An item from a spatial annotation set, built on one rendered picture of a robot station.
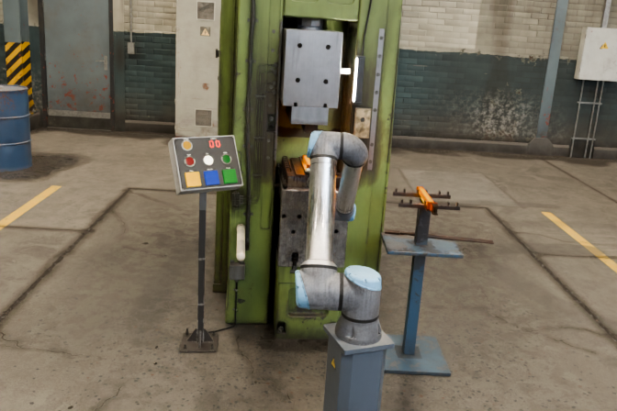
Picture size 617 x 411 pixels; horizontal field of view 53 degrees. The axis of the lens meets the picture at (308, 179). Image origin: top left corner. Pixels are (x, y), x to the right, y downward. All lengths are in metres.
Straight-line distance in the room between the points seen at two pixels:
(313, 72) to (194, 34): 5.55
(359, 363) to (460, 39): 7.51
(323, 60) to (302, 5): 0.33
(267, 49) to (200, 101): 5.44
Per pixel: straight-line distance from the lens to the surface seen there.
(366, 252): 3.77
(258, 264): 3.72
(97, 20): 9.76
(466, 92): 9.69
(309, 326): 3.69
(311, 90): 3.33
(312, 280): 2.43
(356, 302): 2.45
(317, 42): 3.31
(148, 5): 9.54
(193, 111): 8.87
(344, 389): 2.59
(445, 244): 3.46
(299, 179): 3.42
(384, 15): 3.51
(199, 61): 8.78
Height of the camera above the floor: 1.82
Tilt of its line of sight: 15 degrees down
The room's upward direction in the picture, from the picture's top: 4 degrees clockwise
